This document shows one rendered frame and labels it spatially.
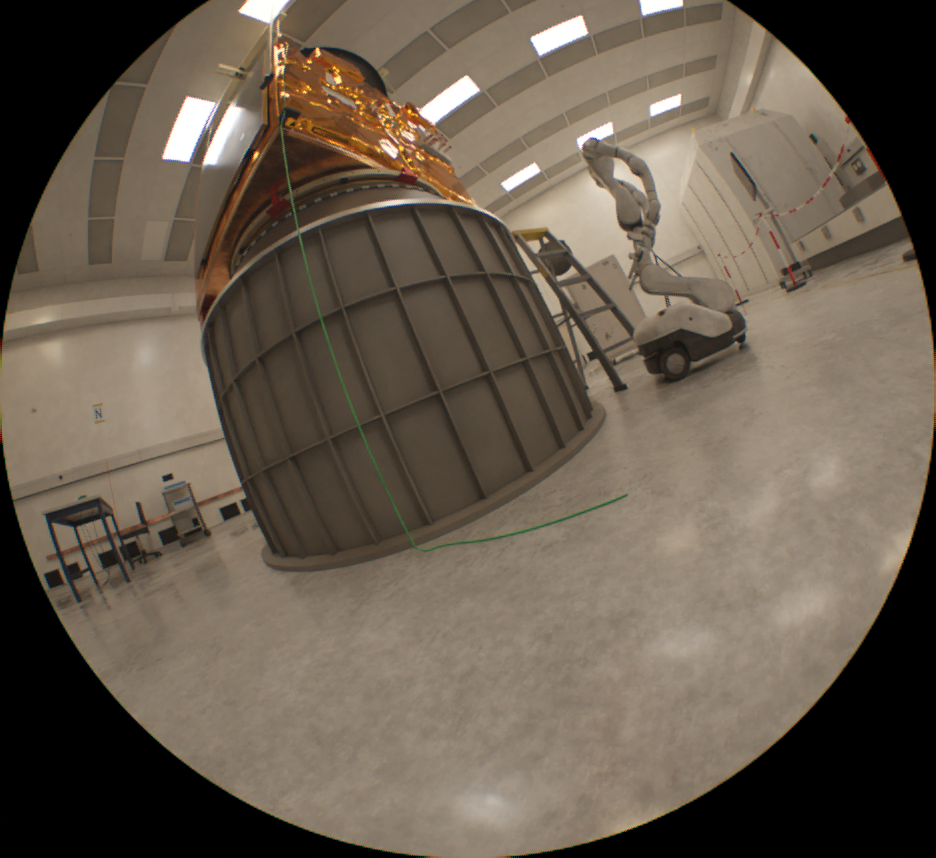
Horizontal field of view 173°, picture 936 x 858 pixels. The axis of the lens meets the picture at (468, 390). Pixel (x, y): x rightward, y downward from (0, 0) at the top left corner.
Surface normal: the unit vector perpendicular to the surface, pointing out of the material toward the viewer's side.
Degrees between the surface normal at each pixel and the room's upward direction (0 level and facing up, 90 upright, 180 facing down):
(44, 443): 90
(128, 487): 90
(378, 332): 90
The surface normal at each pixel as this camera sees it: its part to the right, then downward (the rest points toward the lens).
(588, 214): -0.48, 0.16
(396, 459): 0.11, -0.11
